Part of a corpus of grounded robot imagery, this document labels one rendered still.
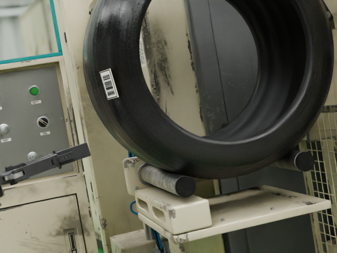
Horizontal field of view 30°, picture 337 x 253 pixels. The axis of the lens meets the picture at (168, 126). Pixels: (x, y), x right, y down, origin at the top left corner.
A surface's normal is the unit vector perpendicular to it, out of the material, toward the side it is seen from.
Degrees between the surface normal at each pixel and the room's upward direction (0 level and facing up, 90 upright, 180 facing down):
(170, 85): 90
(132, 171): 90
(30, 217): 90
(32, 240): 90
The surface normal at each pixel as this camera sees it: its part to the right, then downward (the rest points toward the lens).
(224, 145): 0.25, 0.19
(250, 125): 0.13, -0.12
